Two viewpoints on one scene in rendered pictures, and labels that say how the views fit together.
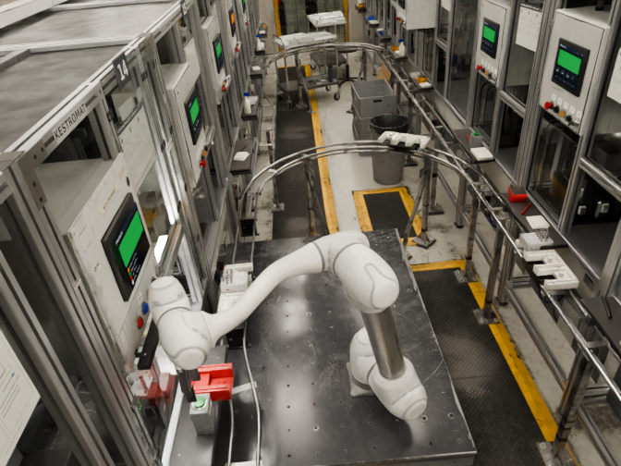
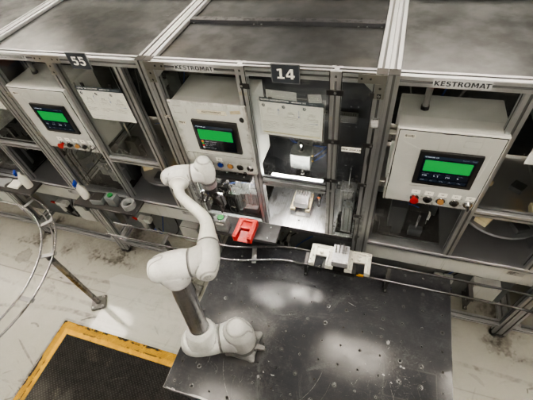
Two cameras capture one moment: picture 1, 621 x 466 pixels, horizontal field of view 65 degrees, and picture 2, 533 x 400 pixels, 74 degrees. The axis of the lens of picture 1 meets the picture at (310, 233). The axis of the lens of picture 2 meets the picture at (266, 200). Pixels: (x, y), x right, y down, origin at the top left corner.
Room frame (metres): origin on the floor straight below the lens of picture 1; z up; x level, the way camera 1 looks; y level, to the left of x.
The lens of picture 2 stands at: (1.91, -0.76, 2.78)
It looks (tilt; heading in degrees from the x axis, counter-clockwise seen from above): 49 degrees down; 114
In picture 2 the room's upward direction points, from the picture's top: 9 degrees counter-clockwise
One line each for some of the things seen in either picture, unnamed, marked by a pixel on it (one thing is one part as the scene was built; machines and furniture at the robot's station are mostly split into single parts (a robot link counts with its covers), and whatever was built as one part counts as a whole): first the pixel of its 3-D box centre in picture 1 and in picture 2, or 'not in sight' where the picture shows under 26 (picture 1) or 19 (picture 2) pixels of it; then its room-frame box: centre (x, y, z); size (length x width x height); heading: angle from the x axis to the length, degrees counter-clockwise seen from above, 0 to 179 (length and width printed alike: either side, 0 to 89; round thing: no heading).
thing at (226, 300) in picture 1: (237, 292); (339, 261); (1.83, 0.38, 0.84); 0.36 x 0.14 x 0.10; 0
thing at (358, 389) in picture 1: (369, 371); (246, 343); (1.39, -0.19, 0.71); 0.22 x 0.18 x 0.06; 0
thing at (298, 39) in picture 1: (307, 67); not in sight; (7.14, -0.18, 0.48); 0.88 x 0.56 x 0.96; 108
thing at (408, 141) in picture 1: (404, 142); not in sight; (3.41, -0.77, 0.84); 0.37 x 0.14 x 0.10; 58
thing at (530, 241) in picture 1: (536, 238); not in sight; (1.94, -1.12, 0.92); 0.13 x 0.10 x 0.09; 90
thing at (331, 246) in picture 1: (343, 250); (205, 261); (1.28, -0.10, 1.44); 0.18 x 0.14 x 0.13; 114
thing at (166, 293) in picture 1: (169, 305); (202, 169); (1.05, 0.42, 1.47); 0.13 x 0.11 x 0.16; 24
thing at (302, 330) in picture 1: (320, 323); (314, 330); (1.75, -0.01, 0.66); 1.50 x 1.06 x 0.04; 0
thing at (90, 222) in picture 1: (85, 263); (222, 126); (1.11, 0.63, 1.60); 0.42 x 0.29 x 0.46; 0
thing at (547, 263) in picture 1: (543, 265); not in sight; (1.82, -1.12, 0.84); 0.37 x 0.14 x 0.10; 0
